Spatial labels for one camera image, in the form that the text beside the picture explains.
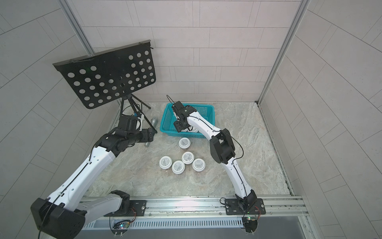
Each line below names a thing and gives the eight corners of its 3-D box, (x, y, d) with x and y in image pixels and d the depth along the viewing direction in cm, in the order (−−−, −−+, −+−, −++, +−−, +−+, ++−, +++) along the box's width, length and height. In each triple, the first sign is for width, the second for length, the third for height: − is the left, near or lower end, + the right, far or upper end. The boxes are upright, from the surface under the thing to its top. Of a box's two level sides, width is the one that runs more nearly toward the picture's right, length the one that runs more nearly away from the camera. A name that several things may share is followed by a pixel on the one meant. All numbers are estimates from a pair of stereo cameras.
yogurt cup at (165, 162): (161, 171, 84) (158, 167, 79) (162, 161, 88) (160, 156, 83) (172, 171, 84) (170, 167, 79) (173, 161, 88) (172, 156, 83)
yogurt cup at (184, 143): (179, 151, 92) (178, 146, 87) (180, 142, 96) (179, 137, 91) (190, 151, 92) (189, 146, 87) (190, 142, 96) (190, 137, 91)
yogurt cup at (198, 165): (192, 174, 84) (192, 169, 78) (192, 163, 88) (192, 158, 82) (205, 174, 84) (205, 170, 78) (205, 163, 88) (205, 158, 82)
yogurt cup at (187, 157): (182, 167, 86) (181, 162, 81) (183, 156, 90) (182, 151, 85) (194, 167, 86) (193, 162, 81) (194, 156, 90) (194, 151, 85)
